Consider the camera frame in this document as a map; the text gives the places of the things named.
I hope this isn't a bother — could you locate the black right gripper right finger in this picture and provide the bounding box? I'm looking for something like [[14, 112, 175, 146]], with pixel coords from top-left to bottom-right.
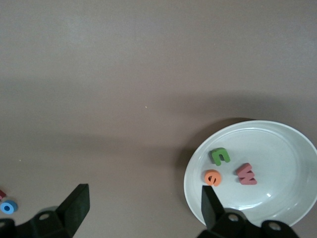
[[198, 185, 302, 238]]

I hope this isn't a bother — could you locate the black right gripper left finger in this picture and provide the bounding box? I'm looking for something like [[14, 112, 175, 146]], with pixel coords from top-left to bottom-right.
[[0, 183, 90, 238]]

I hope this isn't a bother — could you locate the orange foam letter e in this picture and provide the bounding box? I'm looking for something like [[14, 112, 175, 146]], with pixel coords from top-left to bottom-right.
[[204, 169, 221, 187]]

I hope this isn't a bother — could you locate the pink red foam letter w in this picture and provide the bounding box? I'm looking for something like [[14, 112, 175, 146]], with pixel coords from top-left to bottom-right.
[[235, 163, 258, 185]]

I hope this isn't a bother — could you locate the green foam letter u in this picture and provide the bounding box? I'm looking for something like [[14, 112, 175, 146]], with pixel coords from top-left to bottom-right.
[[210, 147, 231, 167]]

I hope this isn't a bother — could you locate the blue foam letter o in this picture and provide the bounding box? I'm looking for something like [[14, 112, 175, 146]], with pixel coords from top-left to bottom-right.
[[0, 199, 18, 215]]

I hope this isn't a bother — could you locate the beige brown round plate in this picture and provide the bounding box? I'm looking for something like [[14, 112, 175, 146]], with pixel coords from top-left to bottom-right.
[[183, 120, 317, 228]]

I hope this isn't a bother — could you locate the brown table cover sheet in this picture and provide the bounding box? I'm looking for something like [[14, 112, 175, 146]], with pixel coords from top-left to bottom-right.
[[0, 0, 317, 238]]

